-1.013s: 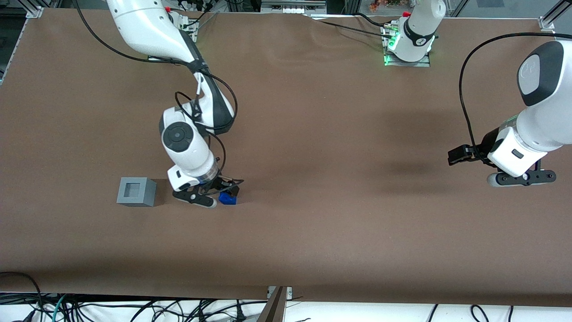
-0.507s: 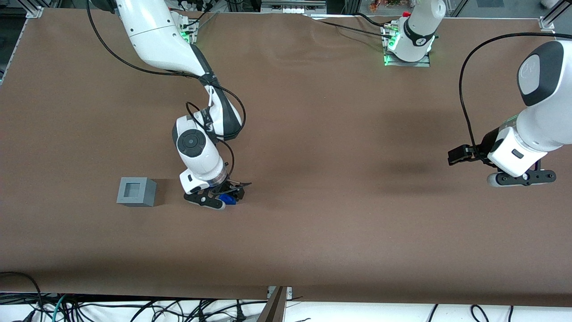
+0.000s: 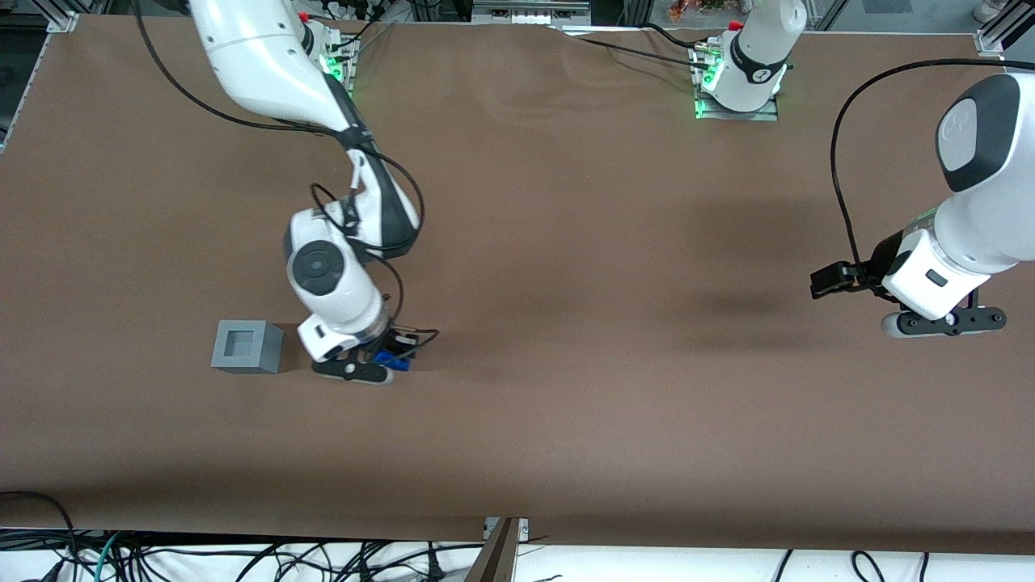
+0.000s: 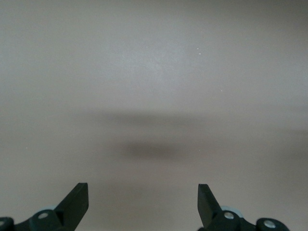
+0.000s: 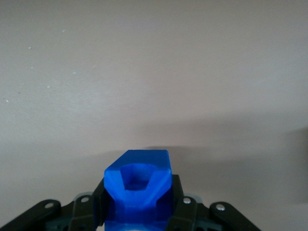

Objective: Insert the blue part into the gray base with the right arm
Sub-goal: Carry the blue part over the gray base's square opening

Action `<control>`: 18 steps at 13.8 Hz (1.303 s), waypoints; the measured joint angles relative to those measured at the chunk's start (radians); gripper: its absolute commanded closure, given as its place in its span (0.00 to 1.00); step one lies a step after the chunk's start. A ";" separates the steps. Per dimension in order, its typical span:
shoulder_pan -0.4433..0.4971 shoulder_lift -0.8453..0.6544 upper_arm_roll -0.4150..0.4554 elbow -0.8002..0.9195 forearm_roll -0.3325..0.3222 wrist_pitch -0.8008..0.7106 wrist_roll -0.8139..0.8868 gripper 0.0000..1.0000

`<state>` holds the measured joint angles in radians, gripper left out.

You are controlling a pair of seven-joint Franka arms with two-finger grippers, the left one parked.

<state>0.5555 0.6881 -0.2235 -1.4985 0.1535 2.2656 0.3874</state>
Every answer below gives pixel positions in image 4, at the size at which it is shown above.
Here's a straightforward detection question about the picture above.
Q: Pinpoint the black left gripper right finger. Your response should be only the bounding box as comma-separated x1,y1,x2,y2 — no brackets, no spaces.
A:
197,184,256,231

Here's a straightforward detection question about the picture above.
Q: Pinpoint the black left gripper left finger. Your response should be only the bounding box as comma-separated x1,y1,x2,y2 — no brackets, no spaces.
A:
14,182,89,231

